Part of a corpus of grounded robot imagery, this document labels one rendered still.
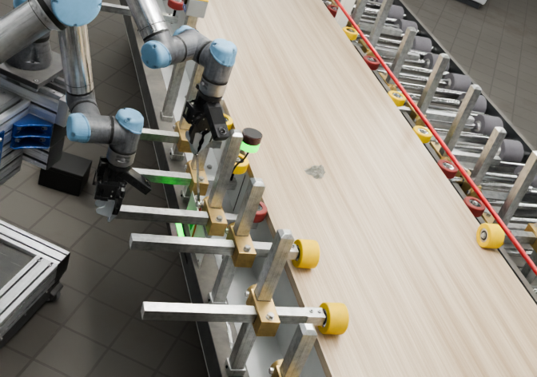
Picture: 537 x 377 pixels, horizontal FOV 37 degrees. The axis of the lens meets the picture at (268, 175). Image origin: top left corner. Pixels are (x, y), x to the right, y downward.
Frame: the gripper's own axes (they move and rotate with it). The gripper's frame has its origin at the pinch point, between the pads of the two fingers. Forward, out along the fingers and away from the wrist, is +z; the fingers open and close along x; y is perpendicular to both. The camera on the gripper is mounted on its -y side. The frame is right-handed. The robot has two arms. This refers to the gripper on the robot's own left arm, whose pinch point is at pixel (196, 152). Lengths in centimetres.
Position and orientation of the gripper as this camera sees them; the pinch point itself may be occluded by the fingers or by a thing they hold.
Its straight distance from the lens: 239.0
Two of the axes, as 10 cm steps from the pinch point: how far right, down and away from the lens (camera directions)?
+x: -7.9, 1.2, -6.1
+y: -5.4, -6.1, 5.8
